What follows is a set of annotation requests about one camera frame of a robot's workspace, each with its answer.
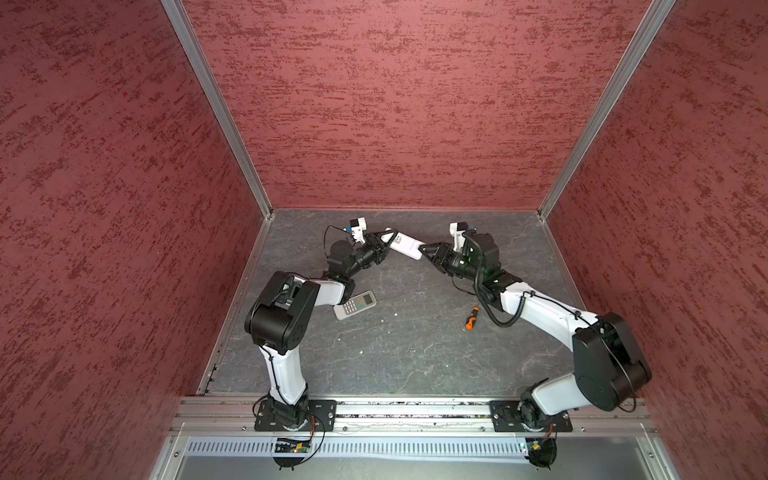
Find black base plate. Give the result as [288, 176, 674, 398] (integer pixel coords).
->
[488, 400, 573, 434]
[254, 398, 338, 433]

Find aluminium corner post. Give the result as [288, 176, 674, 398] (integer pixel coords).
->
[161, 0, 274, 221]
[538, 0, 676, 223]

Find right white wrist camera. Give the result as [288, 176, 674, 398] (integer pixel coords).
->
[449, 222, 475, 253]

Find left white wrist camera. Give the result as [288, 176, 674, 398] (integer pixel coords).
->
[346, 217, 367, 244]

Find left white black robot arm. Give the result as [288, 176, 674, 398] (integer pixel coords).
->
[244, 227, 399, 430]

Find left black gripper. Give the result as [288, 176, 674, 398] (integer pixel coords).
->
[346, 228, 398, 277]

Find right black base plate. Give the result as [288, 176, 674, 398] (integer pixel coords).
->
[488, 400, 573, 434]

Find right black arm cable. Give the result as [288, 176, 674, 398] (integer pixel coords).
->
[452, 236, 529, 329]

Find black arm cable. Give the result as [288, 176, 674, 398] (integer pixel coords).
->
[322, 224, 352, 259]
[452, 236, 529, 329]

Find orange black screwdriver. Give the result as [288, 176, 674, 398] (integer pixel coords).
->
[464, 307, 480, 331]

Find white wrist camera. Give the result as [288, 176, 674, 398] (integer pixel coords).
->
[449, 222, 475, 253]
[346, 217, 367, 244]

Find white slotted cable duct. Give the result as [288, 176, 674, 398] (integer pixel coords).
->
[184, 436, 528, 462]

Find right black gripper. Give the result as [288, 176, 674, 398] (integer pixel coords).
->
[419, 241, 484, 282]

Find left aluminium corner post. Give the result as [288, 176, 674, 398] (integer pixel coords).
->
[161, 0, 274, 221]

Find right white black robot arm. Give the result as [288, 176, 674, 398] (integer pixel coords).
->
[418, 228, 652, 431]

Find white AC remote control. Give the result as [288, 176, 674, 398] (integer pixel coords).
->
[382, 232, 423, 260]

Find grey remote control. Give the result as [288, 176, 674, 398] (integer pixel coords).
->
[333, 291, 377, 320]

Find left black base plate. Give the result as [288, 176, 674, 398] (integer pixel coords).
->
[254, 398, 338, 433]

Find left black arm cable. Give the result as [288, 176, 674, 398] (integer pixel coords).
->
[322, 224, 352, 259]

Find right aluminium corner post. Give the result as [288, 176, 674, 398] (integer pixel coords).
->
[538, 0, 676, 223]

